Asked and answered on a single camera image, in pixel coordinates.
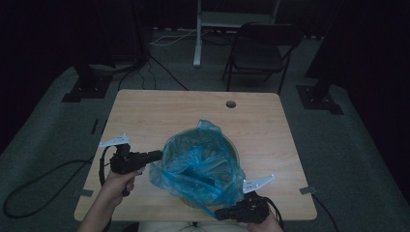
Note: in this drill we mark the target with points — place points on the white metal stand frame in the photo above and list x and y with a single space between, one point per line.
198 38

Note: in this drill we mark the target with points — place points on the person's light trousers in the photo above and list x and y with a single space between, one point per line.
167 227

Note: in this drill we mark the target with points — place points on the grey tape piece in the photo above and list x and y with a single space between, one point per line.
307 190
86 193

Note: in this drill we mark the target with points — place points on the black folding chair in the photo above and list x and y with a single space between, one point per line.
257 58

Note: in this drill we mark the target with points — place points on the black stand with base plate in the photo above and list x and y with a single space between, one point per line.
317 96
87 88

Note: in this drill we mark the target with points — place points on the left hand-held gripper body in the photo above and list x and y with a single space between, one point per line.
125 162

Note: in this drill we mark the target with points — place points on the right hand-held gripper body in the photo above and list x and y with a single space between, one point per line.
253 211

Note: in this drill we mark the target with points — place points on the black floor tape strip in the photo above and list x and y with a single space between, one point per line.
94 126

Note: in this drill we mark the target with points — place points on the person's left hand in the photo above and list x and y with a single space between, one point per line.
117 188

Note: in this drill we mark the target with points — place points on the blue plastic bag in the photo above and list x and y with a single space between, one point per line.
196 167

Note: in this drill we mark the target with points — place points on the person's right hand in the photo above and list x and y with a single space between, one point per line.
267 226

